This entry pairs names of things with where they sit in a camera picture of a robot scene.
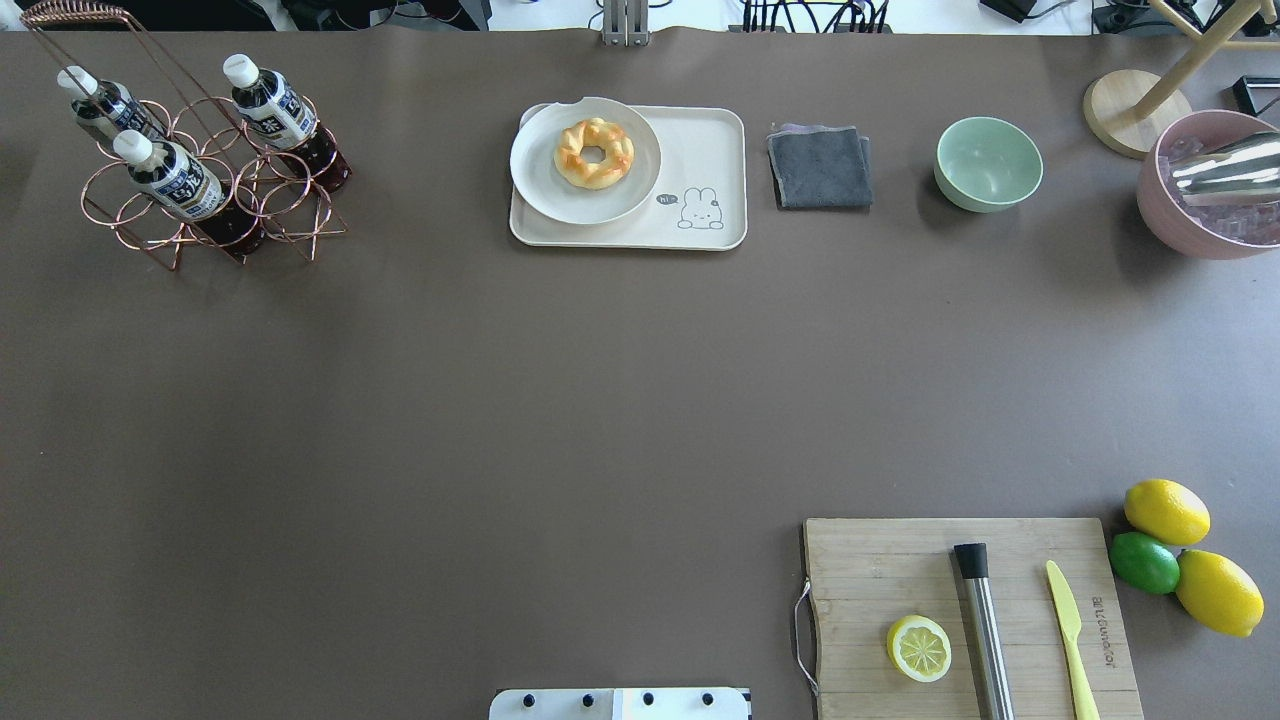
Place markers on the cream rabbit tray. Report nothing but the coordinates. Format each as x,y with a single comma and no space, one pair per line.
698,201

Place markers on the green lime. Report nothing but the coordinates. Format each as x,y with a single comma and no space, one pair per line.
1144,563

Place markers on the whole lemon lower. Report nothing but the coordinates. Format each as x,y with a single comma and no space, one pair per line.
1218,593

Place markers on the whole lemon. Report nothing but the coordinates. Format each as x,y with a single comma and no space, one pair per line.
1167,511
1218,593

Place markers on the copper wire bottle rack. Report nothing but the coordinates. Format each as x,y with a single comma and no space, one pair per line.
228,172

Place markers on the yellow plastic knife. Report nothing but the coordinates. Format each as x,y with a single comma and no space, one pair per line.
1070,626

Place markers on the half lemon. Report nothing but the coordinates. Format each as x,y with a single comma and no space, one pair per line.
919,648

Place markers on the wooden cutting board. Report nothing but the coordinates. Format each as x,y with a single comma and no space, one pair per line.
868,573

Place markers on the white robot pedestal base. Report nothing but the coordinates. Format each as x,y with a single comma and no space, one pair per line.
623,703

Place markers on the wooden stand with round base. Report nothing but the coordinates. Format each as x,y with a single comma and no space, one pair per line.
1129,109

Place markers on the steel muddler black tip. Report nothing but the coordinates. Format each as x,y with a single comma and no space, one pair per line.
995,690

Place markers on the grey folded cloth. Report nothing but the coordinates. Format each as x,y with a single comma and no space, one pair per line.
821,167

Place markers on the pink ice bowl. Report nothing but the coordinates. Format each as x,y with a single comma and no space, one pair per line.
1210,232

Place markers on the glazed ring donut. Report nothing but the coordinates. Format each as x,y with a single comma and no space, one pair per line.
594,154

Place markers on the steel ice scoop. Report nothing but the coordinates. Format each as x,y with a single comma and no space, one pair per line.
1242,172

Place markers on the green bowl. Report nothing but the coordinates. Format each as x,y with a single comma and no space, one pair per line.
986,164

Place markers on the whole lemon upper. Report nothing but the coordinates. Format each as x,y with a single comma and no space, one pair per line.
1167,511

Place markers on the tea bottle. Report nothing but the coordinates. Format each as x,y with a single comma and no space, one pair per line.
103,108
281,118
182,184

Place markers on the white round plate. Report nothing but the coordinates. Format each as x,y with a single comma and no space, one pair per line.
539,182

